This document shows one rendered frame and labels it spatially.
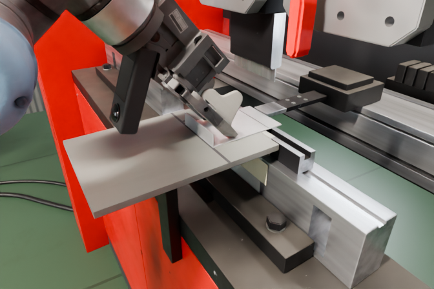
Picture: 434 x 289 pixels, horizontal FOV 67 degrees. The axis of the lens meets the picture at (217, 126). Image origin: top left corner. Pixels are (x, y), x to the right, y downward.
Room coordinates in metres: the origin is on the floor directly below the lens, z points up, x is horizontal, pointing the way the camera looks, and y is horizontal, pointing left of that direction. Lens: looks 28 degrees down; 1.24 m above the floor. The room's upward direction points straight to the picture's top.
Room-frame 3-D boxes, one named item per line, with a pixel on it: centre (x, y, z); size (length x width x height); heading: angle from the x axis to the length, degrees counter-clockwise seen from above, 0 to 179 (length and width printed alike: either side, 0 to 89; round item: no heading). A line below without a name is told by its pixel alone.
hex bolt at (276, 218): (0.34, -0.08, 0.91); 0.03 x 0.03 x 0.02
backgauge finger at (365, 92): (0.58, -0.18, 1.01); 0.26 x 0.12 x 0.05; 122
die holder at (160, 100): (0.95, 0.24, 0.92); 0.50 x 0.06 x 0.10; 32
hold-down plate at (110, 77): (0.97, 0.31, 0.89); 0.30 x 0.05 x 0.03; 32
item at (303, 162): (0.46, -0.07, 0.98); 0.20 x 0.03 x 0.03; 32
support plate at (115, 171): (0.41, 0.07, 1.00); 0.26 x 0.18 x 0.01; 122
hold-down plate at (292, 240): (0.42, -0.03, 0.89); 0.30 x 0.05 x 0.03; 32
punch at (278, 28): (0.49, -0.06, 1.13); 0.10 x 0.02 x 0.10; 32
